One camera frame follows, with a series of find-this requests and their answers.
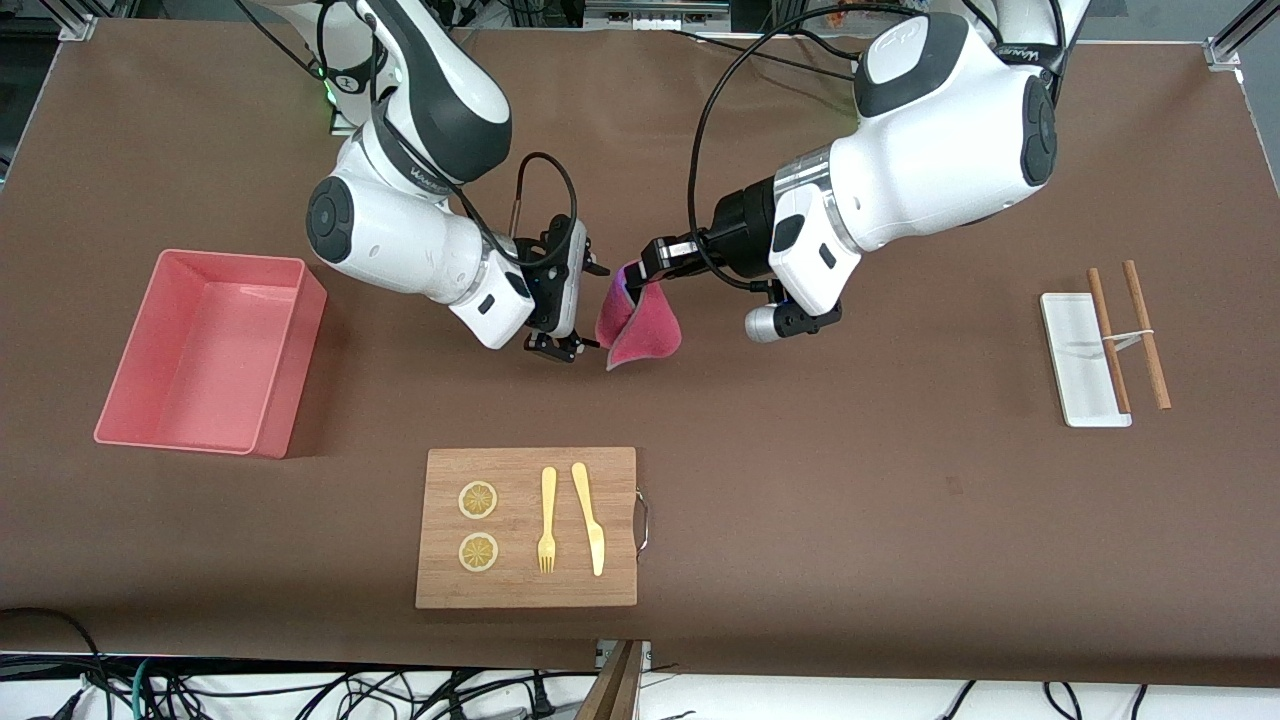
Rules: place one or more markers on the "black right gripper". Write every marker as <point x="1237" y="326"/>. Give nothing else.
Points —
<point x="549" y="283"/>

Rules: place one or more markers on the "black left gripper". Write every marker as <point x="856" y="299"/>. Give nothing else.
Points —
<point x="738" y="231"/>

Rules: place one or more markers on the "pink and grey cloth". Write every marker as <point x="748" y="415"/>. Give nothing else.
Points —
<point x="645" y="330"/>

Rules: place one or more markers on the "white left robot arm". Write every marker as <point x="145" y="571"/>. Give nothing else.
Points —
<point x="940" y="150"/>

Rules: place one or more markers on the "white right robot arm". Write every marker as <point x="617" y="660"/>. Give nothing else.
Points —
<point x="400" y="240"/>

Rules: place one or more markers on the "yellow plastic fork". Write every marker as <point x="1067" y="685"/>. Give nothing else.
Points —
<point x="547" y="500"/>

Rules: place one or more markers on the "yellow plastic knife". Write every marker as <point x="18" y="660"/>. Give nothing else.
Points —
<point x="590" y="520"/>

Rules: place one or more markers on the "lemon slice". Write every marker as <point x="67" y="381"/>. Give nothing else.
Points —
<point x="478" y="553"/>
<point x="478" y="500"/>

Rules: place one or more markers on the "brown table cover sheet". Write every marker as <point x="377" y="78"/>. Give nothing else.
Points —
<point x="800" y="450"/>

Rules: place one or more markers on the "grey power strip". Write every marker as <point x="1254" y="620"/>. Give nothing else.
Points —
<point x="655" y="20"/>

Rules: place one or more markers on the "wooden cutting board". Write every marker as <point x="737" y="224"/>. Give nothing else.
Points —
<point x="520" y="590"/>

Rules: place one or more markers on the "wooden plank below table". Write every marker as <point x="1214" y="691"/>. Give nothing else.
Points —
<point x="612" y="690"/>

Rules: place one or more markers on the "white rectangular tray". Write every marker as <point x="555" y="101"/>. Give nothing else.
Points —
<point x="1075" y="350"/>

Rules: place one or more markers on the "pink plastic bin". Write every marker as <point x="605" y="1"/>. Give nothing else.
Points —
<point x="150" y="400"/>

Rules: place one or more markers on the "white band on sticks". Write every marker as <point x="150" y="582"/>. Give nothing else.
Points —
<point x="1128" y="339"/>

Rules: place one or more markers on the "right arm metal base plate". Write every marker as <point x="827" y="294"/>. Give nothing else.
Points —
<point x="340" y="125"/>

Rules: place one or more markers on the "metal corner bracket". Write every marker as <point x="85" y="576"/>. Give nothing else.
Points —
<point x="1225" y="52"/>
<point x="78" y="25"/>

